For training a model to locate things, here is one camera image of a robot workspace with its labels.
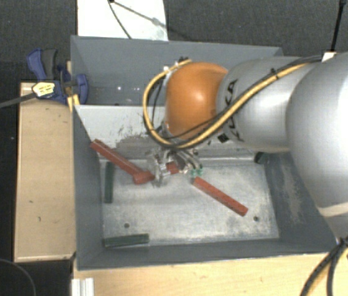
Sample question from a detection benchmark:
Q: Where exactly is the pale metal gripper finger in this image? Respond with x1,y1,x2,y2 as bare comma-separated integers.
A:
160,163,172,182
151,163,163,188

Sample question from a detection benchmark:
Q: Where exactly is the red-brown flat block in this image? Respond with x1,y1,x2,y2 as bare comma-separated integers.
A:
166,162,249,218
89,139,156,185

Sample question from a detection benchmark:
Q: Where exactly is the dark green flat block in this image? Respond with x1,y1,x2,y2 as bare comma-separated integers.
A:
103,233,150,249
103,162,115,204

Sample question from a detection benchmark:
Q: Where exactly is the grey metal bin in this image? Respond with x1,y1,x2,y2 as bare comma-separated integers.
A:
70,35,343,271

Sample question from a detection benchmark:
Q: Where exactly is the pale wood flat board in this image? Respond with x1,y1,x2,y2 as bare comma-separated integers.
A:
14,81,78,263

